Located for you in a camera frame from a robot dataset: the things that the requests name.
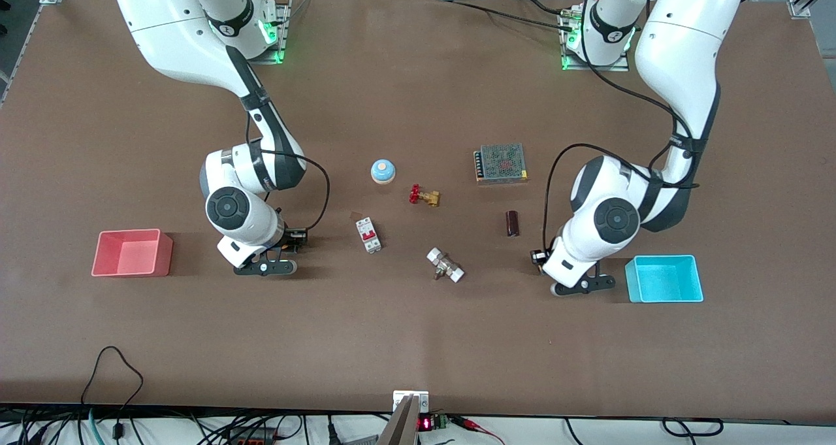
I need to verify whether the white red circuit breaker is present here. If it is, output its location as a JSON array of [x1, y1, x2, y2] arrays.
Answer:
[[355, 217, 383, 254]]

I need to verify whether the metal fitting with white caps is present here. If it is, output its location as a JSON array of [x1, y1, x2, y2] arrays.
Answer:
[[426, 248, 465, 284]]

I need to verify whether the metal mesh power supply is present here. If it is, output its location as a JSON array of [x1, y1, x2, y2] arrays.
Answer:
[[474, 143, 528, 184]]

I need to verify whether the pink plastic box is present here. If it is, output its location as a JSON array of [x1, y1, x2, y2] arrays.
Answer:
[[91, 229, 174, 278]]

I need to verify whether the cyan plastic box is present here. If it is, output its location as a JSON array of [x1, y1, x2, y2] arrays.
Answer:
[[625, 255, 704, 303]]

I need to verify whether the red clip lead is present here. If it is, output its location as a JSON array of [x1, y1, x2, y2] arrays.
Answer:
[[451, 416, 505, 445]]

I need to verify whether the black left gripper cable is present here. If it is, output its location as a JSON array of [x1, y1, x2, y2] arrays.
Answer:
[[543, 0, 699, 253]]

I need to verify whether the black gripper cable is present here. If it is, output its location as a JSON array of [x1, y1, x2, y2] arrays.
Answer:
[[543, 0, 699, 253], [245, 112, 331, 231]]

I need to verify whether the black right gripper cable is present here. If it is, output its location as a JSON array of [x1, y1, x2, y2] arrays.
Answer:
[[245, 112, 331, 231]]

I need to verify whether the brass valve with red handle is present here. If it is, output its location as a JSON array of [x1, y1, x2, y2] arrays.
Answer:
[[409, 184, 441, 208]]

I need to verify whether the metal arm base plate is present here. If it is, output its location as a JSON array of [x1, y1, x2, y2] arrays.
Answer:
[[560, 7, 630, 72], [250, 0, 288, 65]]

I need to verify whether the grey metal camera bracket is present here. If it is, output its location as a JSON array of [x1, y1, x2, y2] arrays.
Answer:
[[378, 390, 430, 445]]

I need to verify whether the black looped cable with plug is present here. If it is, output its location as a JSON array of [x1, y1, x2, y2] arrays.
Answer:
[[80, 346, 144, 442]]

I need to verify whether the black coiled cable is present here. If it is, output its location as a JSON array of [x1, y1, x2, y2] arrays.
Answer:
[[662, 418, 724, 438]]

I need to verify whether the black cable on table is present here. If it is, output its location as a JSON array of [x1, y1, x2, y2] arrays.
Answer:
[[444, 0, 579, 26]]

